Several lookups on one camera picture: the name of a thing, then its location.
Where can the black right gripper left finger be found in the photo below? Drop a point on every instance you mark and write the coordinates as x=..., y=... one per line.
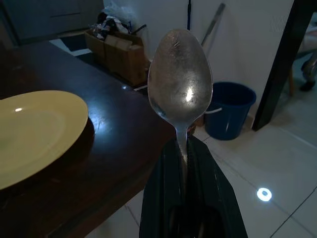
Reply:
x=162, y=188

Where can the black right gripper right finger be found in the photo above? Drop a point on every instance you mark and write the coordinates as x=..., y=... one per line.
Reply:
x=210, y=188

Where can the silver metal spoon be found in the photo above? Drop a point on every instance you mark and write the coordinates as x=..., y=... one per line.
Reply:
x=180, y=79

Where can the blue plastic bucket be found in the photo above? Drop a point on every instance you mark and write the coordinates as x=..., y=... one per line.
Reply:
x=229, y=109

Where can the dark wooden table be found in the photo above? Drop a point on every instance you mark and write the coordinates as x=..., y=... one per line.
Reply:
x=81, y=138

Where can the brown cardboard box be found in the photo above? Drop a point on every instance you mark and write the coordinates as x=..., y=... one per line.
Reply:
x=95, y=42
x=126, y=58

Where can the yellow round plate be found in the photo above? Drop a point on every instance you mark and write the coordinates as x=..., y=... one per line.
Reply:
x=34, y=134

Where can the person's leg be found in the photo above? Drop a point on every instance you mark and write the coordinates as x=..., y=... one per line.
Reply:
x=309, y=72

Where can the clear plastic bag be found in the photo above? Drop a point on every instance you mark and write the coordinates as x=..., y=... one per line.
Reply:
x=116, y=12

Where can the dark wooden door frame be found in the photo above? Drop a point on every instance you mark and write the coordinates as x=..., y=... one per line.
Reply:
x=280, y=64

